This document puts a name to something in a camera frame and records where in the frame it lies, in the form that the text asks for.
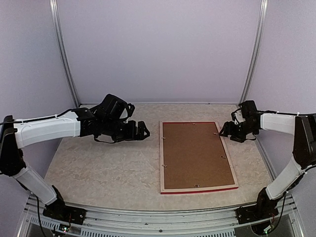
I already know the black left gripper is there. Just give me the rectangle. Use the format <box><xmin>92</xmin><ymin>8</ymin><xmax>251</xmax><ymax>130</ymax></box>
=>
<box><xmin>102</xmin><ymin>118</ymin><xmax>150</xmax><ymax>143</ymax></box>

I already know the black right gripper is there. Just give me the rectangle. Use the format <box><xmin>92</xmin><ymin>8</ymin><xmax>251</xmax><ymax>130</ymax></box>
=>
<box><xmin>219</xmin><ymin>120</ymin><xmax>257</xmax><ymax>143</ymax></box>

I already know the brown cardboard backing board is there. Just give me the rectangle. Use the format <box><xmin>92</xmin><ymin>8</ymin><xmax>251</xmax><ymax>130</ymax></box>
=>
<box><xmin>162</xmin><ymin>122</ymin><xmax>235</xmax><ymax>190</ymax></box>

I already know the light wood picture frame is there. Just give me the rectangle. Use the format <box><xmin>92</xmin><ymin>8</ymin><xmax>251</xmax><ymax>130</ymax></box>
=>
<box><xmin>159</xmin><ymin>120</ymin><xmax>239</xmax><ymax>195</ymax></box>

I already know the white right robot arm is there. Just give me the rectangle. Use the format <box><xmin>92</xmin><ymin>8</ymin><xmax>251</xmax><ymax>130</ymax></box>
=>
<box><xmin>219</xmin><ymin>111</ymin><xmax>316</xmax><ymax>200</ymax></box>

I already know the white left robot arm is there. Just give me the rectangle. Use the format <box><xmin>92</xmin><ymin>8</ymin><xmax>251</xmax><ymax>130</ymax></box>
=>
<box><xmin>0</xmin><ymin>108</ymin><xmax>150</xmax><ymax>220</ymax></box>

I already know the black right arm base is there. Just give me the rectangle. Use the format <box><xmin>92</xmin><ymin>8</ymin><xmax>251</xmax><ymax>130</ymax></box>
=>
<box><xmin>235</xmin><ymin>188</ymin><xmax>282</xmax><ymax>224</ymax></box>

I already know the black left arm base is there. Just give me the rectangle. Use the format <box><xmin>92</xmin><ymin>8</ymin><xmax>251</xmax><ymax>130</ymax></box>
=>
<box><xmin>43</xmin><ymin>186</ymin><xmax>87</xmax><ymax>225</ymax></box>

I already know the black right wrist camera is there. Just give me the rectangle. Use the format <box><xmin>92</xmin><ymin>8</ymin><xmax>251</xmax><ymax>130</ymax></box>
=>
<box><xmin>231</xmin><ymin>100</ymin><xmax>258</xmax><ymax>124</ymax></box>

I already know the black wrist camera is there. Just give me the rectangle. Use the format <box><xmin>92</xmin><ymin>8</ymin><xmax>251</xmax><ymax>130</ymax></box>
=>
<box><xmin>91</xmin><ymin>94</ymin><xmax>135</xmax><ymax>123</ymax></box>
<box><xmin>231</xmin><ymin>100</ymin><xmax>258</xmax><ymax>124</ymax></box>

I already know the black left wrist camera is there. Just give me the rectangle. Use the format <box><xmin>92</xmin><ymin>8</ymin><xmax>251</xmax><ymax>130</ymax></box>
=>
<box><xmin>91</xmin><ymin>94</ymin><xmax>135</xmax><ymax>123</ymax></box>

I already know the aluminium front rail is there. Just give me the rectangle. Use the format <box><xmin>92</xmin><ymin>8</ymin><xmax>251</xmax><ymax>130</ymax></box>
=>
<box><xmin>23</xmin><ymin>196</ymin><xmax>301</xmax><ymax>237</ymax></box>

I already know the right aluminium corner post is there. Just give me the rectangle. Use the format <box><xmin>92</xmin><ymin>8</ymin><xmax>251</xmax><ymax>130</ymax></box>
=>
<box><xmin>239</xmin><ymin>0</ymin><xmax>269</xmax><ymax>104</ymax></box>

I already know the aluminium corner post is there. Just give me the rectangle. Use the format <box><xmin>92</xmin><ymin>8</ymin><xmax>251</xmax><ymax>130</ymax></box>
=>
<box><xmin>49</xmin><ymin>0</ymin><xmax>81</xmax><ymax>108</ymax></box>
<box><xmin>239</xmin><ymin>0</ymin><xmax>269</xmax><ymax>104</ymax></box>

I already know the left aluminium corner post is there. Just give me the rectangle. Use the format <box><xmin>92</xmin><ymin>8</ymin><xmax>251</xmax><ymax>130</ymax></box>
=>
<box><xmin>49</xmin><ymin>0</ymin><xmax>81</xmax><ymax>108</ymax></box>

